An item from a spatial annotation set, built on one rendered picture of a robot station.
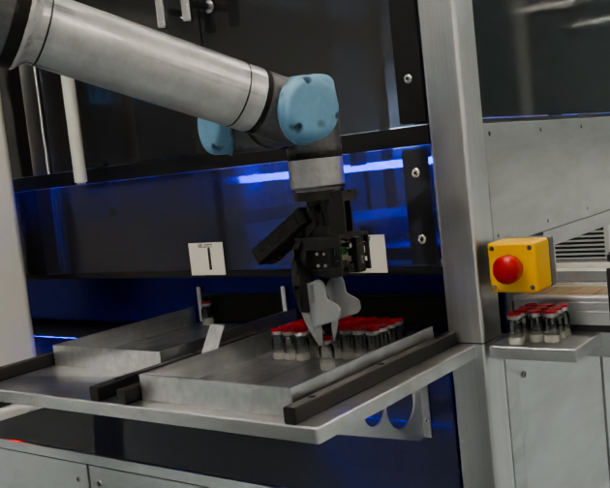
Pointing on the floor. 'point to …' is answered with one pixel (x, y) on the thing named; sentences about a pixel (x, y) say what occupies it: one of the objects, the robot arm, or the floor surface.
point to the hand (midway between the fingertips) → (320, 333)
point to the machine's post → (466, 237)
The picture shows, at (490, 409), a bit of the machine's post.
